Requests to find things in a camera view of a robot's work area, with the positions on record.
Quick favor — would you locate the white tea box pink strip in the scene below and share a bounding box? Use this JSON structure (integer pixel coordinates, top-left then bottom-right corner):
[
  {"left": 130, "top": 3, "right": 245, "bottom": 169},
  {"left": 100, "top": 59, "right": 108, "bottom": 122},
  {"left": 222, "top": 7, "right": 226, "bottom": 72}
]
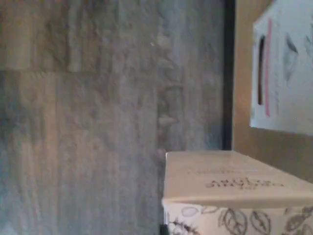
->
[{"left": 248, "top": 0, "right": 313, "bottom": 137}]

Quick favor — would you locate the white tea box green strip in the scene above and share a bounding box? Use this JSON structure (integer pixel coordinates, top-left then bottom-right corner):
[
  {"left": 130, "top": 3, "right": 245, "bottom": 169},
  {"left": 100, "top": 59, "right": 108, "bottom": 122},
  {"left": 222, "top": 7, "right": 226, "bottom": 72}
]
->
[{"left": 161, "top": 150, "right": 313, "bottom": 235}]

